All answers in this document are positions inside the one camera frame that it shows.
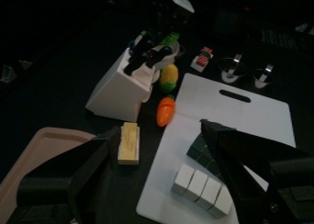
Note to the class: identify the white knife block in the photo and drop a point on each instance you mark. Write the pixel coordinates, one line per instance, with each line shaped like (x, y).
(118, 93)

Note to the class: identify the pink tray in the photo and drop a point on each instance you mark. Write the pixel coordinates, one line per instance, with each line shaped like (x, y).
(32, 154)

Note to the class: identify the metal measuring cup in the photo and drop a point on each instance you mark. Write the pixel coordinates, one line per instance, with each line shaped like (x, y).
(231, 69)
(261, 77)

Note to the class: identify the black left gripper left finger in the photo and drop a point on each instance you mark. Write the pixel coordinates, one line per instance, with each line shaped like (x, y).
(69, 175)

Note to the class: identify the red white sushi piece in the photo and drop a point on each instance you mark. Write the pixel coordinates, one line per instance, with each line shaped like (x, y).
(202, 59)

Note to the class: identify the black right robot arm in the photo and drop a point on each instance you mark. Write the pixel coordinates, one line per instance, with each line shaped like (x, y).
(171, 10)

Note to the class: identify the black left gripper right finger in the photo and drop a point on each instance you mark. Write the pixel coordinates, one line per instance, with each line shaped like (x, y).
(249, 172)

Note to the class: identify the wooden block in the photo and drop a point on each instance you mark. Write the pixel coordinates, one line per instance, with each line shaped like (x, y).
(128, 143)

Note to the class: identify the green toy pea pod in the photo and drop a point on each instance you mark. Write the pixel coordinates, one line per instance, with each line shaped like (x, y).
(170, 38)

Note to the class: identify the white cutting board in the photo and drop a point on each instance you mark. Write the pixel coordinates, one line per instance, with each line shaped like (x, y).
(228, 117)

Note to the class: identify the white bowl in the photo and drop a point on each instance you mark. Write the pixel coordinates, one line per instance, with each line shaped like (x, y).
(170, 54)

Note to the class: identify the dark green segmented block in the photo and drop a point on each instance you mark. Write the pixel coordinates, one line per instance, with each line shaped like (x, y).
(203, 155)

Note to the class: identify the toy corn cob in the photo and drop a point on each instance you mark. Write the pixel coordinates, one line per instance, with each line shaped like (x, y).
(168, 77)

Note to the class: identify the white segmented block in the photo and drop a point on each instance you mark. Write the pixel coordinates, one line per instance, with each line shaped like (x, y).
(202, 191)

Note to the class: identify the toy carrot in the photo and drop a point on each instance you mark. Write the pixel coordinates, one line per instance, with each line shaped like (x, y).
(166, 110)

